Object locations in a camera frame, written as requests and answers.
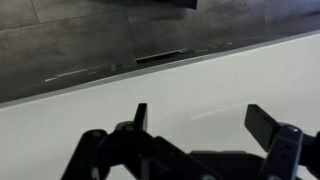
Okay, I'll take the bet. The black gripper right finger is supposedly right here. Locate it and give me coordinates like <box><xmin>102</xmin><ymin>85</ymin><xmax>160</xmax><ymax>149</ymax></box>
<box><xmin>244</xmin><ymin>104</ymin><xmax>320</xmax><ymax>180</ymax></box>

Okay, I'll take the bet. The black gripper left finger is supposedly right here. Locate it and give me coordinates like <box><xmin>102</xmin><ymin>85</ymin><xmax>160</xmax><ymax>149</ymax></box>
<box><xmin>61</xmin><ymin>103</ymin><xmax>214</xmax><ymax>180</ymax></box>

